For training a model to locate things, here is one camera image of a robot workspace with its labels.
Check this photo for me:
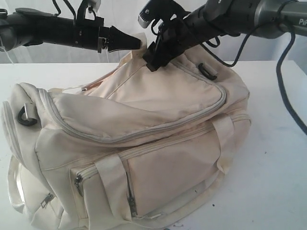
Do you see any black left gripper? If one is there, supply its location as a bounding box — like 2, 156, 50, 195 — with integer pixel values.
73, 17, 141, 53

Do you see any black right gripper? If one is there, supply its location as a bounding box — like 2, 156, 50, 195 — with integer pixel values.
142, 16, 199, 71

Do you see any cream fabric duffel bag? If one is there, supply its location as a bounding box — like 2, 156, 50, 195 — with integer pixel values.
1, 32, 252, 230

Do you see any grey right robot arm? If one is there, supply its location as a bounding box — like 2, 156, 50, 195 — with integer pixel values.
138, 0, 307, 71

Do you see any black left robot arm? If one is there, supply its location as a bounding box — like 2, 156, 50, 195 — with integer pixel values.
0, 8, 142, 53

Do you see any white backdrop curtain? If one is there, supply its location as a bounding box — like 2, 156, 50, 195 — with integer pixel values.
0, 0, 307, 65

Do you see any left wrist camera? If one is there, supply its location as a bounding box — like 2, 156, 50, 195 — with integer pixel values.
76, 0, 102, 21

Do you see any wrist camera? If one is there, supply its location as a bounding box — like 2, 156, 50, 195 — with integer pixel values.
138, 0, 186, 29
76, 0, 102, 21

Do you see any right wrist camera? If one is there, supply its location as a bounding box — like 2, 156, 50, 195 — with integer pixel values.
138, 0, 186, 29

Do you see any dark blue cable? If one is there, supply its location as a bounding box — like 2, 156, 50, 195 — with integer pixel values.
208, 31, 307, 137

